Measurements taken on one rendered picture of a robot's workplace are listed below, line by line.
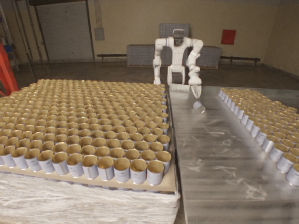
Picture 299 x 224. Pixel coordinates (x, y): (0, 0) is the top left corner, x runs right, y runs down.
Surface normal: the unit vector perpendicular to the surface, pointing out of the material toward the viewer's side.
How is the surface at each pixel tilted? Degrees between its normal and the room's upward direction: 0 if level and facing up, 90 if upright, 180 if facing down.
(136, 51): 89
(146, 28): 90
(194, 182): 0
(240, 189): 0
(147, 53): 90
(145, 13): 90
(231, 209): 0
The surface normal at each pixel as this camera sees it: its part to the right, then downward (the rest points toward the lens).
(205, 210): 0.00, -0.88
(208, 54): -0.11, 0.51
